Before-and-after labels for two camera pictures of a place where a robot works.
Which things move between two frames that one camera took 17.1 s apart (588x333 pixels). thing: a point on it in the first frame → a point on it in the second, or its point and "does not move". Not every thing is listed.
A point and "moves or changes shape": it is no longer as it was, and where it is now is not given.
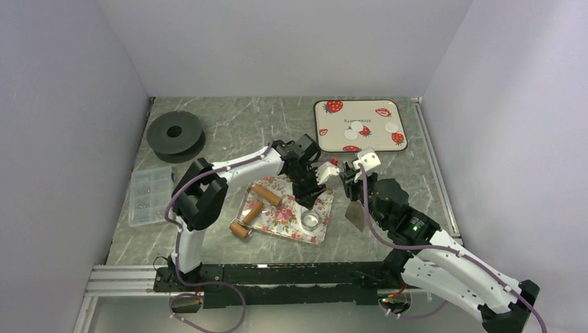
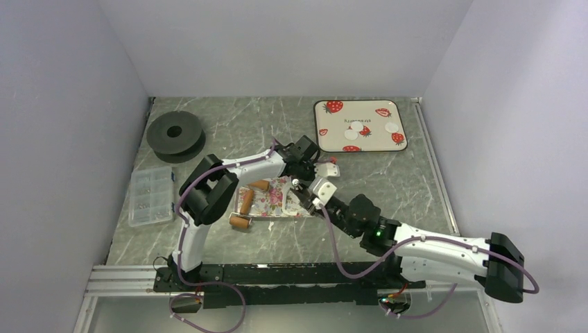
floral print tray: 293,218 moves or changes shape
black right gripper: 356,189 → 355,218
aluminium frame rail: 123,281 does not move
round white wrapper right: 391,127 does not move
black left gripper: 307,196 does not move
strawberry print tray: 351,125 does not move
